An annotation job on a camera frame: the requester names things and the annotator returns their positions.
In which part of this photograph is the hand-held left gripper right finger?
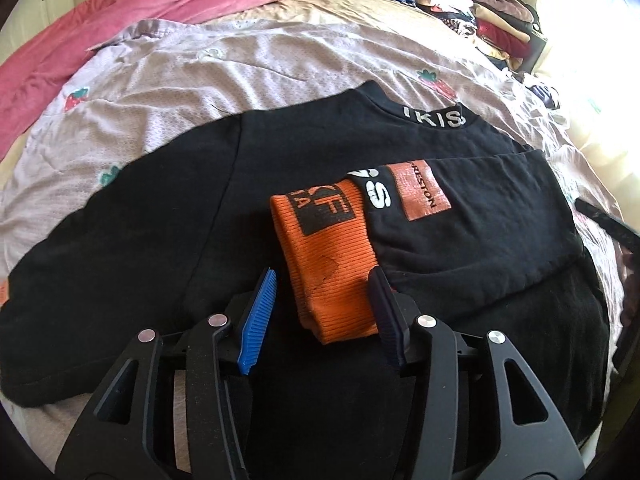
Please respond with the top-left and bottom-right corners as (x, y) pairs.
(367, 266), (586, 480)

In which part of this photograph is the pale pink strawberry print blanket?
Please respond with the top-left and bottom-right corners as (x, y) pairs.
(0, 19), (632, 463)

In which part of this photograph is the pink fleece blanket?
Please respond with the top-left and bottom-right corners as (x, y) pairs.
(0, 0), (304, 157)

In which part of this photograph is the beige bed sheet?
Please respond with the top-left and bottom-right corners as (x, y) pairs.
(192, 0), (453, 37)

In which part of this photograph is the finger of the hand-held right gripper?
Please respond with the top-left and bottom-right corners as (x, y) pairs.
(575, 198), (640, 257)

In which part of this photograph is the black sweatshirt with orange cuffs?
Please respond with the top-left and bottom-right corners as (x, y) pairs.
(0, 80), (612, 480)

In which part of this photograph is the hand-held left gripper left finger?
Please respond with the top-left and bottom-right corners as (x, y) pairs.
(55, 266), (278, 480)

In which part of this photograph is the pile of folded clothes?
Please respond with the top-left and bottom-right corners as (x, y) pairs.
(400, 0), (551, 75)

